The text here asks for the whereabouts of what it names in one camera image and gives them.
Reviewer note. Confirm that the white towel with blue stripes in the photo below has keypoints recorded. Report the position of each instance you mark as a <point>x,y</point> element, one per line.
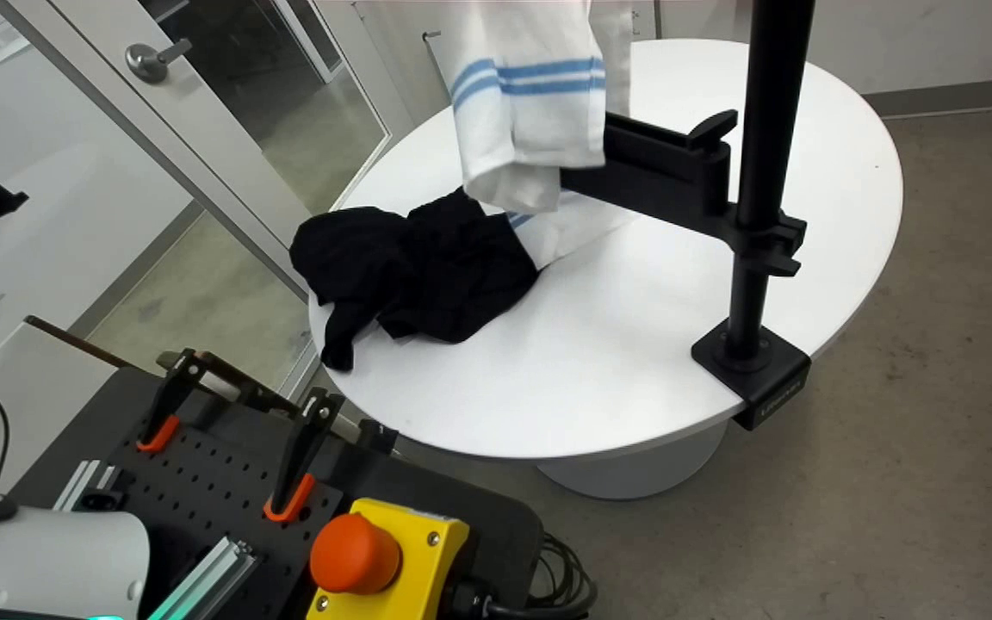
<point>532,104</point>

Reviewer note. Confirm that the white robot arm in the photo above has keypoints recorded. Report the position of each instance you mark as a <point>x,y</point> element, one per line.
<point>49,561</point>

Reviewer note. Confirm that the black cloth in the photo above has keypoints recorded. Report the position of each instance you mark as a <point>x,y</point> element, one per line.
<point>414,270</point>

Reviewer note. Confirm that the yellow emergency stop box red button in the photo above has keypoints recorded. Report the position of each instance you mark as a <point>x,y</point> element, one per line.
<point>386,561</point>

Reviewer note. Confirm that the black pole with table clamp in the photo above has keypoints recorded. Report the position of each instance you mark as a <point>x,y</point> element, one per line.
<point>761,172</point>

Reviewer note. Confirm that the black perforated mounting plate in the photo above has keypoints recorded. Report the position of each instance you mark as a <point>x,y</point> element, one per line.
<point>222,482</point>

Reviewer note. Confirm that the white door with glass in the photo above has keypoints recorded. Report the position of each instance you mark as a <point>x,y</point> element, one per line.
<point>207,126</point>

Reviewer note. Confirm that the aluminium extrusion bar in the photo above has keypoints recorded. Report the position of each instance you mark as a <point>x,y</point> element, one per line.
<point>84,482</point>
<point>205,578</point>

